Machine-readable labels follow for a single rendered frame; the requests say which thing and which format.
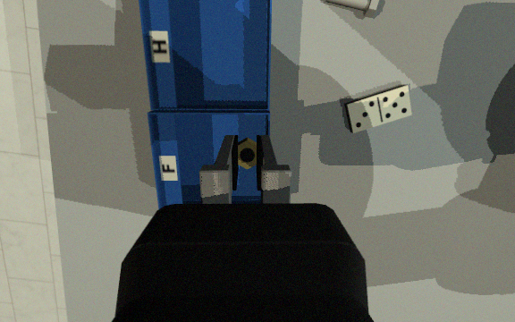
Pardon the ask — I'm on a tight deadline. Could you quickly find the grey hex-head bolt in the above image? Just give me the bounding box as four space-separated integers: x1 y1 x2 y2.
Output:
325 0 379 18

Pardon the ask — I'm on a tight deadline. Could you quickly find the cream domino tile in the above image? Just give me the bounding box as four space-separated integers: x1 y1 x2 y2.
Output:
344 85 412 133

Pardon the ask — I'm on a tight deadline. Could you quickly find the brass hex nut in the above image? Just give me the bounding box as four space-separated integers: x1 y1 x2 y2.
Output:
238 137 257 170

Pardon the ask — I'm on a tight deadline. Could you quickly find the blue bin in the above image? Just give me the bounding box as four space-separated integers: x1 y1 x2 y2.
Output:
139 0 272 209

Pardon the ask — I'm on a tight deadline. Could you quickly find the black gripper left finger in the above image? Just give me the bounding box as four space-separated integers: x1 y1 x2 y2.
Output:
199 135 239 204

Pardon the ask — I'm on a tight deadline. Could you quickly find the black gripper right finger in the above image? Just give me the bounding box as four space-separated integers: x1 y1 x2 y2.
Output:
257 135 292 204

